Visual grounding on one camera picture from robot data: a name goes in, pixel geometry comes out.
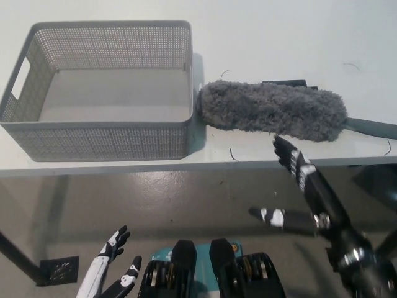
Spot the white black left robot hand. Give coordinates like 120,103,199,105
76,225,143,298

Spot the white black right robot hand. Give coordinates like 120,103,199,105
249,134,354,246

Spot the grey fluffy duster with handle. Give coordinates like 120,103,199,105
195,79,397,143

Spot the black tape patch on desk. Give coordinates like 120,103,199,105
262,79,319,91

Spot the grey perforated plastic basket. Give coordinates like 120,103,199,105
0,20,195,162

